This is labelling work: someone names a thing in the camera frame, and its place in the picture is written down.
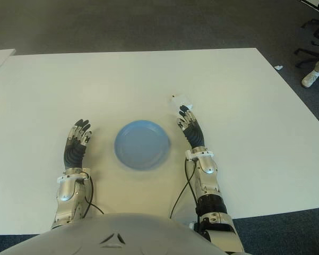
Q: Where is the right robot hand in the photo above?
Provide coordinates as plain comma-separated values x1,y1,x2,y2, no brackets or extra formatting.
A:
176,104,207,151

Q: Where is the white shoe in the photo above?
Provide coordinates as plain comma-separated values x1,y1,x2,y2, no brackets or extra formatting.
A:
301,69,319,88

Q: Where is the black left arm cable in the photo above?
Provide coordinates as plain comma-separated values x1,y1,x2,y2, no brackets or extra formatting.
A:
78,172,105,215

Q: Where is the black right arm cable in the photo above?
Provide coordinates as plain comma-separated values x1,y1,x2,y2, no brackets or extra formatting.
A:
169,158,199,219

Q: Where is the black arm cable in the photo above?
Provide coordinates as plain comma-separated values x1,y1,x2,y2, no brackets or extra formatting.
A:
169,158,199,219
78,172,105,215

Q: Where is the grey robot torso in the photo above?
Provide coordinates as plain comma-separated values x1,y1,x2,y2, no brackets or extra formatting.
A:
0,212,221,255

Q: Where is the white charger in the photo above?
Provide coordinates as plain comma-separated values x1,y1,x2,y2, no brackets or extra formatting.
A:
167,93,194,112

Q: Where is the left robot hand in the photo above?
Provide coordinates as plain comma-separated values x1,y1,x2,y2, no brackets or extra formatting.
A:
63,119,93,171

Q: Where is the blue round plate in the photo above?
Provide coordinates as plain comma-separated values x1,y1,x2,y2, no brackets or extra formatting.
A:
114,120,173,171

